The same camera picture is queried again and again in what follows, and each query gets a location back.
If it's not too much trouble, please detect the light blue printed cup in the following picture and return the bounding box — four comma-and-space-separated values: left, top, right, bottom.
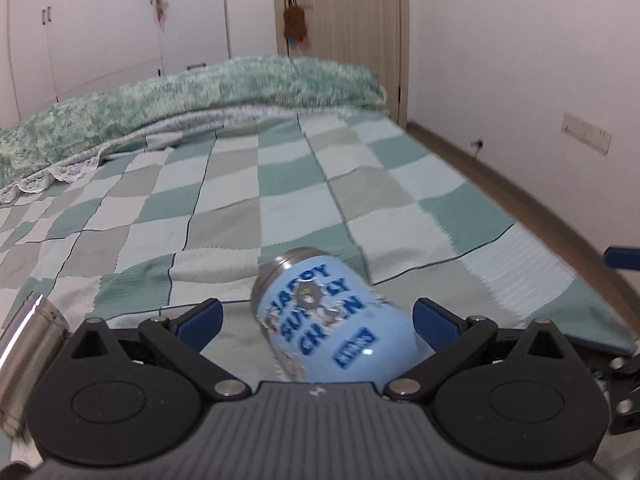
250, 247, 434, 389

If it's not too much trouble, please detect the stainless steel cup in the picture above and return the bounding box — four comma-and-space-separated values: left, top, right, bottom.
0, 292, 70, 438

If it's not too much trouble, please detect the checkered green bed blanket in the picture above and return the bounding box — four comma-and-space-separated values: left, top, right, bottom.
1, 113, 636, 382

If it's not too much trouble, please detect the green floral duvet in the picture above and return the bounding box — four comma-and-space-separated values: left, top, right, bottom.
1, 55, 387, 188

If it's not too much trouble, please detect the white wardrobe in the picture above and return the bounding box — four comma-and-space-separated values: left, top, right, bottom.
1, 0, 277, 128

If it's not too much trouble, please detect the beige wooden door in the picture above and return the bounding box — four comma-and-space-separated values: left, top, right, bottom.
274, 0, 409, 127

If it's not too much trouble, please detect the white wall switch panel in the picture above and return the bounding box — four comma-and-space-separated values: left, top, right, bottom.
561, 113, 612, 155

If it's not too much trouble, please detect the brown plush toy on handle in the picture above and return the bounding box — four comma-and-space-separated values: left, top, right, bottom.
283, 4, 308, 44

